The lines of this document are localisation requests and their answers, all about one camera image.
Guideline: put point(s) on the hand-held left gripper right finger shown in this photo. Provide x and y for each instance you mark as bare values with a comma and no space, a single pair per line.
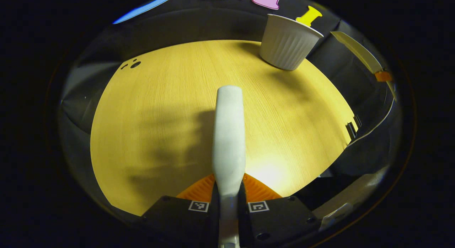
280,219

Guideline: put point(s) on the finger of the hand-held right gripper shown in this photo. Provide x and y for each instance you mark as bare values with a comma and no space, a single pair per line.
383,76

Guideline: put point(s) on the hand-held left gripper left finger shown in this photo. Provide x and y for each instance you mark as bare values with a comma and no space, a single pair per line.
177,219

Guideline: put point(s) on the small white broom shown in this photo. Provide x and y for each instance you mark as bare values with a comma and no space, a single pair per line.
229,134

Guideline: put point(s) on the white ribbed garbage bin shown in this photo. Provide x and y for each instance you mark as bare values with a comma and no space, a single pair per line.
288,45

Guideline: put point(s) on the metal desk bracket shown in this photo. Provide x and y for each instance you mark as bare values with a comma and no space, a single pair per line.
352,128

